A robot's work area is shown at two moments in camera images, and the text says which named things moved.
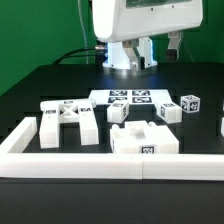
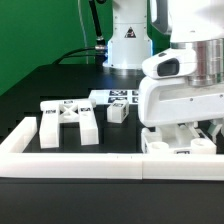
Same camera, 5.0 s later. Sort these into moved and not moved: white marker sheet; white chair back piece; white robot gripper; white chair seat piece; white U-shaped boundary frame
Moved: white robot gripper; white chair seat piece
Not moved: white marker sheet; white U-shaped boundary frame; white chair back piece
